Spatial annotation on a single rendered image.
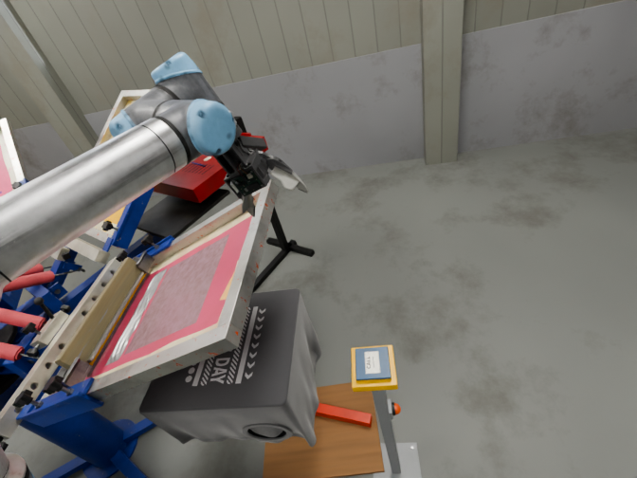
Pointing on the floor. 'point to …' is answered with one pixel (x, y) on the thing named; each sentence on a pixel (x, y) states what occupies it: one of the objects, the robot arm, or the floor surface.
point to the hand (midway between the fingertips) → (281, 203)
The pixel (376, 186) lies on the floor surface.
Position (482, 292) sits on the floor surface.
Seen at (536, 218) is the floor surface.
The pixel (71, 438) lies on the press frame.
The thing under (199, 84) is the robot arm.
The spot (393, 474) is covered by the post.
